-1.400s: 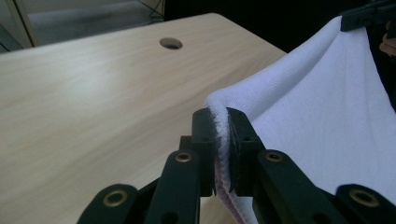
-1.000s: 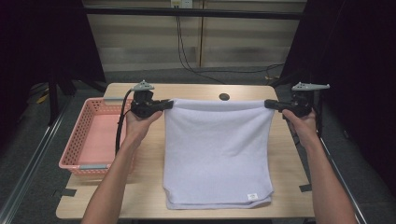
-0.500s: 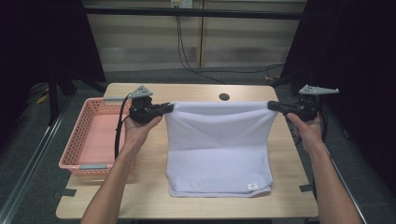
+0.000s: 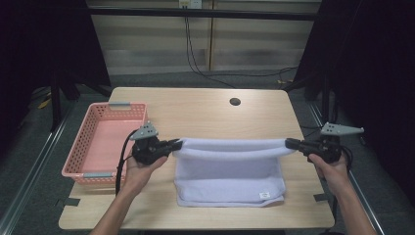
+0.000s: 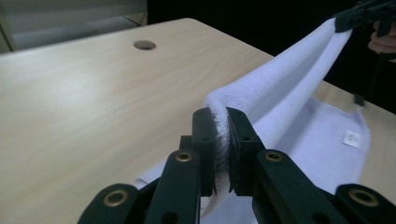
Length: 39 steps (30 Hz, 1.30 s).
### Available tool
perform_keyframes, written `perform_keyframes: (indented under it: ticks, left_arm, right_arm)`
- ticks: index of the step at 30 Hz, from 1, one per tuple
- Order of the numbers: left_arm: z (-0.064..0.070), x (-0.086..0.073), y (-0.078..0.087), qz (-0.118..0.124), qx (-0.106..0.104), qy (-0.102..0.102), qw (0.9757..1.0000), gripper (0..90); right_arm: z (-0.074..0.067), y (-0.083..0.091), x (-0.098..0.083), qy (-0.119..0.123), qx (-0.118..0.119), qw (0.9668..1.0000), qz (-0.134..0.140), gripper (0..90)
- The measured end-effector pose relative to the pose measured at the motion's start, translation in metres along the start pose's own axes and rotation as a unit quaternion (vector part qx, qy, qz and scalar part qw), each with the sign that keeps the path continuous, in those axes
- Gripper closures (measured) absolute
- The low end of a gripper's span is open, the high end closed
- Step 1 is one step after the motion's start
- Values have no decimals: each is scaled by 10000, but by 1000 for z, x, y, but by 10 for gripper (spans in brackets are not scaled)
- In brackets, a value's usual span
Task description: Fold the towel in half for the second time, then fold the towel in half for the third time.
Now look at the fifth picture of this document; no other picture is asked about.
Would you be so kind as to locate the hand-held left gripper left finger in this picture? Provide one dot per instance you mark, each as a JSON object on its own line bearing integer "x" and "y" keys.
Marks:
{"x": 207, "y": 155}

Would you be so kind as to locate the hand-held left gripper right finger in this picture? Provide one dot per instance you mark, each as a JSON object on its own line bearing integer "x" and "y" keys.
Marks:
{"x": 244, "y": 161}

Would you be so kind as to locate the white patterned towel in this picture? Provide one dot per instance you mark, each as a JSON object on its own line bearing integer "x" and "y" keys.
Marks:
{"x": 280, "y": 87}

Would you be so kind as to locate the dark round table grommet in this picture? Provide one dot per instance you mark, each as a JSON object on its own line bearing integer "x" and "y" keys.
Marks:
{"x": 144, "y": 45}

